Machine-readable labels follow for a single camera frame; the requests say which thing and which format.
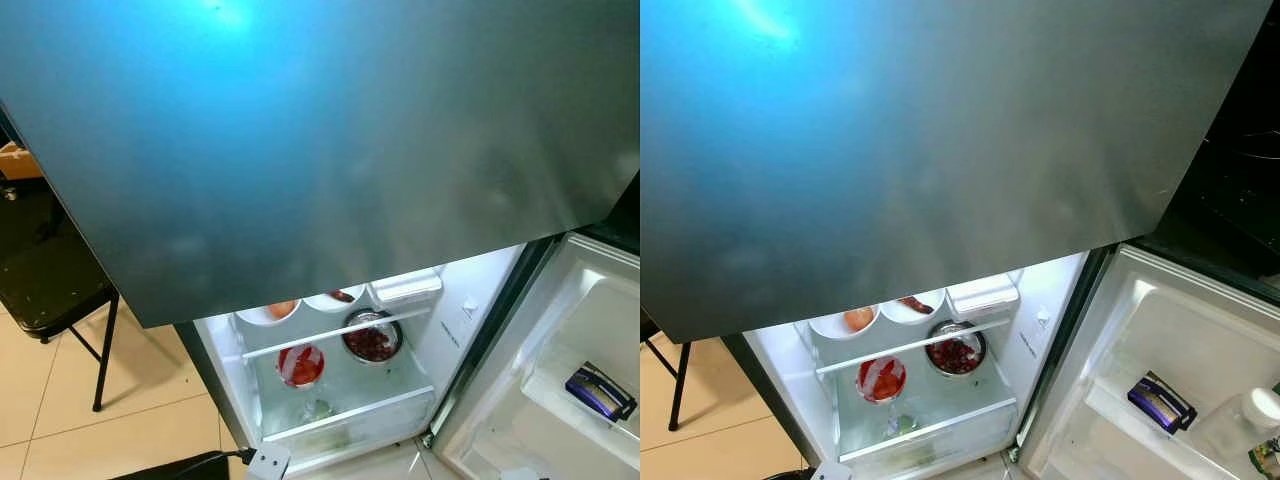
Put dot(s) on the grey fridge lower door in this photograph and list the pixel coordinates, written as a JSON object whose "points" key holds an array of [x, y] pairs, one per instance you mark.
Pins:
{"points": [[1200, 320], [590, 300]]}

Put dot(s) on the glass fridge shelf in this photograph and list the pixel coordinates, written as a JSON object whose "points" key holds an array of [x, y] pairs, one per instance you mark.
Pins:
{"points": [[350, 412], [260, 351], [930, 430], [840, 364]]}

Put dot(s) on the grey fridge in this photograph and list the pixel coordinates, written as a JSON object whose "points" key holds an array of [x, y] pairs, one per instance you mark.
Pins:
{"points": [[300, 150], [900, 150]]}

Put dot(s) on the black kitchen counter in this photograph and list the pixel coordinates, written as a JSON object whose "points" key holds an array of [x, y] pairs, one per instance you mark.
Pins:
{"points": [[625, 220], [1240, 150]]}

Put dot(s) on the black folding chair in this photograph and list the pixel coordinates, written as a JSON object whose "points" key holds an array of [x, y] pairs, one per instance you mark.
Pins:
{"points": [[681, 385], [50, 290]]}

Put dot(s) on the white bowl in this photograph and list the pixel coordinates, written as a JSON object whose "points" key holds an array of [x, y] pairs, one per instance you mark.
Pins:
{"points": [[825, 330], [320, 303], [250, 318], [895, 312]]}

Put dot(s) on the orange peach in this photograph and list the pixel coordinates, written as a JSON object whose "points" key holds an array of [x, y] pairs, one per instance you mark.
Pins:
{"points": [[858, 318], [282, 309]]}

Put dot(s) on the white plastic container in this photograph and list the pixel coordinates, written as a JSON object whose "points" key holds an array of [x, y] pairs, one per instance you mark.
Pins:
{"points": [[985, 298], [405, 288]]}

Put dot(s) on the wrapped bowl red food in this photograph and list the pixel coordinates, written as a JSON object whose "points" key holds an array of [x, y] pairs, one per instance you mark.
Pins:
{"points": [[300, 368], [880, 380]]}

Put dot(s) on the brown sausage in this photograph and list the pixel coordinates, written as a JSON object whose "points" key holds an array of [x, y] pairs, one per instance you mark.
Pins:
{"points": [[915, 305], [342, 296]]}

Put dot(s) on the steel bowl red food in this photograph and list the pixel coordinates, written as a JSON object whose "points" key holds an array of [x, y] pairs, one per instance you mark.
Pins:
{"points": [[955, 358], [372, 348]]}

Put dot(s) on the green vegetables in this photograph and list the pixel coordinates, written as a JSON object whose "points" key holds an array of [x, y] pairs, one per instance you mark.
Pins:
{"points": [[903, 425], [318, 410]]}

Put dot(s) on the black floor mat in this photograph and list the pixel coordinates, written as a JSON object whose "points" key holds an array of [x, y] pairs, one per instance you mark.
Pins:
{"points": [[170, 472]]}

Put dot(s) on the wooden box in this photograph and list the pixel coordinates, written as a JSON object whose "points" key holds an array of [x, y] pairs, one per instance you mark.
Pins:
{"points": [[20, 160]]}

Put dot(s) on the clear bottle white cap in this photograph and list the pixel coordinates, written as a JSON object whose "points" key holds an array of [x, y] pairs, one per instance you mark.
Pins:
{"points": [[1262, 405]]}

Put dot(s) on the green snack bag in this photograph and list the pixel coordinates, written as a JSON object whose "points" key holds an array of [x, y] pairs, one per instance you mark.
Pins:
{"points": [[1265, 455]]}

